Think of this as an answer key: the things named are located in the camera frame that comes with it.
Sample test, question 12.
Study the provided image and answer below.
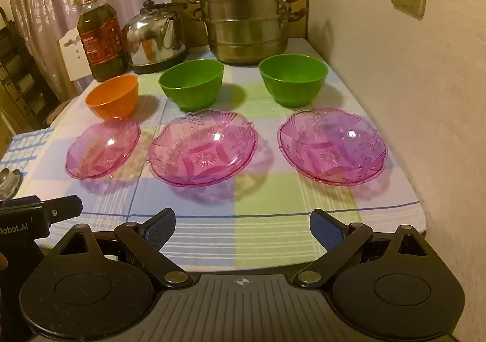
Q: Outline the green bowl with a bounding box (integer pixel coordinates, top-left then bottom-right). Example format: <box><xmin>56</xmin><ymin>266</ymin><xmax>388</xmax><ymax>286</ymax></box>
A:
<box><xmin>158</xmin><ymin>58</ymin><xmax>224</xmax><ymax>112</ymax></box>
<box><xmin>258</xmin><ymin>54</ymin><xmax>329</xmax><ymax>108</ymax></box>

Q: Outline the dark shelf rack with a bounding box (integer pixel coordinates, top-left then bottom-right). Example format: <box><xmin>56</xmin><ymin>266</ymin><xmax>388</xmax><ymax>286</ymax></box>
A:
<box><xmin>0</xmin><ymin>8</ymin><xmax>61</xmax><ymax>130</ymax></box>

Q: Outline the orange bowl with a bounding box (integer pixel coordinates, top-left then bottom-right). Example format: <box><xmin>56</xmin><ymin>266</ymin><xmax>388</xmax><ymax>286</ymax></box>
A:
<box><xmin>84</xmin><ymin>74</ymin><xmax>139</xmax><ymax>120</ymax></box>

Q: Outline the steel kettle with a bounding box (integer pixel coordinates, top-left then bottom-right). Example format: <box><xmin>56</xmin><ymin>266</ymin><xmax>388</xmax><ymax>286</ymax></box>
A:
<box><xmin>121</xmin><ymin>0</ymin><xmax>189</xmax><ymax>74</ymax></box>

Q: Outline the small metal object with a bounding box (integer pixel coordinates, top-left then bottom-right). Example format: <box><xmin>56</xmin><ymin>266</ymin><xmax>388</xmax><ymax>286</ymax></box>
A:
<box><xmin>0</xmin><ymin>168</ymin><xmax>22</xmax><ymax>199</ymax></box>

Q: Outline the steel steamer pot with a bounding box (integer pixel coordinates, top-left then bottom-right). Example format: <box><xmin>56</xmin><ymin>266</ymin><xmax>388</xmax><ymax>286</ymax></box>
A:
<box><xmin>186</xmin><ymin>0</ymin><xmax>311</xmax><ymax>65</ymax></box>

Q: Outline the checked tablecloth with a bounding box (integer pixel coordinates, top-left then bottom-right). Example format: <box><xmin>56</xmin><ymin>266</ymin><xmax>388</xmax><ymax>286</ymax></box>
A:
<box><xmin>0</xmin><ymin>38</ymin><xmax>426</xmax><ymax>272</ymax></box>

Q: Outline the blue white checked cloth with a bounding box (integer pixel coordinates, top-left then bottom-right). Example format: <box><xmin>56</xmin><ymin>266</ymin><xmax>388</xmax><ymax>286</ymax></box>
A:
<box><xmin>0</xmin><ymin>127</ymin><xmax>56</xmax><ymax>173</ymax></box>

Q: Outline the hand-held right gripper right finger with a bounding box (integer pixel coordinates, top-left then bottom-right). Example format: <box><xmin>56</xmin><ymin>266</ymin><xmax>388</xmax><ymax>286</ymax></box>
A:
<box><xmin>293</xmin><ymin>209</ymin><xmax>437</xmax><ymax>287</ymax></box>

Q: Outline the pink transparent plate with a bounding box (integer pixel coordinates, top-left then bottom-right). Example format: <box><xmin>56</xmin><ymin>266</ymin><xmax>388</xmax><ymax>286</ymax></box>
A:
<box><xmin>147</xmin><ymin>109</ymin><xmax>260</xmax><ymax>188</ymax></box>
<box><xmin>65</xmin><ymin>118</ymin><xmax>142</xmax><ymax>180</ymax></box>
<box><xmin>277</xmin><ymin>107</ymin><xmax>388</xmax><ymax>186</ymax></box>

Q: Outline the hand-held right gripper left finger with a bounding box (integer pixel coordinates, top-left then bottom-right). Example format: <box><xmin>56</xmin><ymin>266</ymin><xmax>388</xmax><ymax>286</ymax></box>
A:
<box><xmin>49</xmin><ymin>208</ymin><xmax>193</xmax><ymax>288</ymax></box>

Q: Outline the cooking oil bottle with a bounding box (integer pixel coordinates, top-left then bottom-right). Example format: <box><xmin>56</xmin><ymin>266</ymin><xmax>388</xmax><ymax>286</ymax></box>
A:
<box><xmin>77</xmin><ymin>0</ymin><xmax>128</xmax><ymax>83</ymax></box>

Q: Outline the white chair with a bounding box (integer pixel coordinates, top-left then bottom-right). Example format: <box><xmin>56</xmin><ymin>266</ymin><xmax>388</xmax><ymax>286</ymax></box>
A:
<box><xmin>57</xmin><ymin>28</ymin><xmax>94</xmax><ymax>82</ymax></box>

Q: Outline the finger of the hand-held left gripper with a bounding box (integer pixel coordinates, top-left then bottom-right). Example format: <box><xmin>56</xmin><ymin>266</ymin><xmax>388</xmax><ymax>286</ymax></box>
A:
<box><xmin>47</xmin><ymin>195</ymin><xmax>83</xmax><ymax>224</ymax></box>

